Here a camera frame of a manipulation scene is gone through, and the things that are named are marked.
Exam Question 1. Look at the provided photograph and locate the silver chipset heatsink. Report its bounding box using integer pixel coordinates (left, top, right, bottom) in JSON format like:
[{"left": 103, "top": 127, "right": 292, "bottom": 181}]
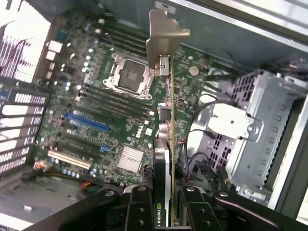
[{"left": 119, "top": 145, "right": 145, "bottom": 172}]

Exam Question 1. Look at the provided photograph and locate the green Dell motherboard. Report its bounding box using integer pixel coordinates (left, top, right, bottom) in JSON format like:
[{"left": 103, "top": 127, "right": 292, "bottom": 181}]
[{"left": 36, "top": 7, "right": 217, "bottom": 191}]

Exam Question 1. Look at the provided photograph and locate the white expansion slot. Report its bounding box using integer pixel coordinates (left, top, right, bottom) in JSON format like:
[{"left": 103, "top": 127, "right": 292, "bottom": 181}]
[{"left": 47, "top": 150, "right": 93, "bottom": 169}]

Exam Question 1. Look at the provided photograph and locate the blue expansion slot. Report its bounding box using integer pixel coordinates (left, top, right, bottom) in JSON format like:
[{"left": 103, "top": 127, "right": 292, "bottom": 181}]
[{"left": 64, "top": 112, "right": 111, "bottom": 132}]

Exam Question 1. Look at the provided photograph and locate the perforated metal drive cage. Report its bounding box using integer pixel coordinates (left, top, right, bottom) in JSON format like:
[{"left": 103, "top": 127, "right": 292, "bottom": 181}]
[{"left": 204, "top": 69, "right": 299, "bottom": 193}]

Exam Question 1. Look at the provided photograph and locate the metal CPU socket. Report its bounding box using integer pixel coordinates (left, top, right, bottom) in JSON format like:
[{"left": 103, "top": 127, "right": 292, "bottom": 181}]
[{"left": 103, "top": 52, "right": 155, "bottom": 96}]

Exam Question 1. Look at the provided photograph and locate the dark grey open PC case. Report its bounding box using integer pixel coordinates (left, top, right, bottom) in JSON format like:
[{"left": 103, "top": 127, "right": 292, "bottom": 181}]
[{"left": 0, "top": 0, "right": 308, "bottom": 231}]

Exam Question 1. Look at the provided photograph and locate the power wire bundle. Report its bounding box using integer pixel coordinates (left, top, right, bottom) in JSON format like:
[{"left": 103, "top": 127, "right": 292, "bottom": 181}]
[{"left": 21, "top": 160, "right": 106, "bottom": 196}]

